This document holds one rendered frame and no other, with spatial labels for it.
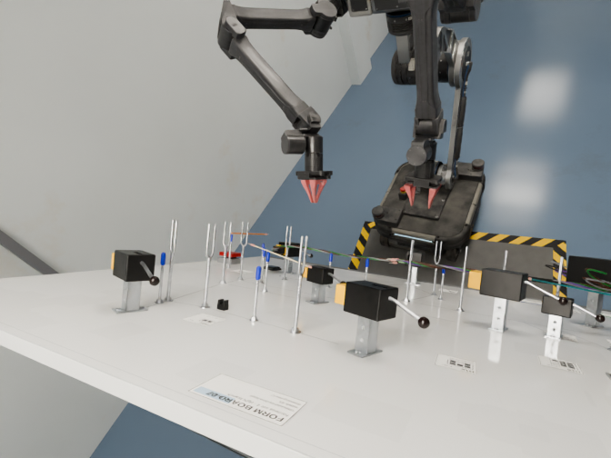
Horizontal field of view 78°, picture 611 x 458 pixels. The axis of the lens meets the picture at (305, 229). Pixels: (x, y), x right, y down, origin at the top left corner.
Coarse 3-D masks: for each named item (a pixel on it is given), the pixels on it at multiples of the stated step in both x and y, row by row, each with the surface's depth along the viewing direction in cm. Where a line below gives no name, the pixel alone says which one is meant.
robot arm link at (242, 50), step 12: (228, 24) 115; (240, 24) 117; (240, 36) 117; (240, 48) 117; (252, 48) 119; (240, 60) 120; (252, 60) 118; (264, 60) 119; (252, 72) 119; (264, 72) 118; (264, 84) 119; (276, 84) 118; (276, 96) 118; (288, 96) 118; (288, 108) 118; (300, 108) 117; (312, 108) 119; (300, 120) 119
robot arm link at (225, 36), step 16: (224, 0) 120; (320, 0) 135; (224, 16) 117; (240, 16) 121; (256, 16) 125; (272, 16) 127; (288, 16) 130; (304, 16) 133; (320, 16) 134; (224, 32) 117; (304, 32) 140; (224, 48) 122
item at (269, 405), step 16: (208, 384) 36; (224, 384) 37; (240, 384) 37; (224, 400) 34; (240, 400) 34; (256, 400) 34; (272, 400) 34; (288, 400) 35; (256, 416) 31; (272, 416) 32; (288, 416) 32
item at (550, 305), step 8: (544, 296) 68; (560, 296) 69; (544, 304) 68; (552, 304) 67; (560, 304) 67; (568, 304) 66; (576, 304) 66; (544, 312) 68; (552, 312) 67; (560, 312) 67; (568, 312) 66; (552, 320) 68; (560, 320) 67; (600, 320) 64; (552, 328) 68; (560, 328) 67; (552, 336) 67; (560, 336) 68
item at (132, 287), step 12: (120, 252) 57; (132, 252) 58; (144, 252) 59; (120, 264) 56; (132, 264) 55; (144, 264) 55; (120, 276) 56; (132, 276) 55; (144, 276) 57; (156, 276) 53; (132, 288) 57; (132, 300) 57; (120, 312) 56; (132, 312) 57
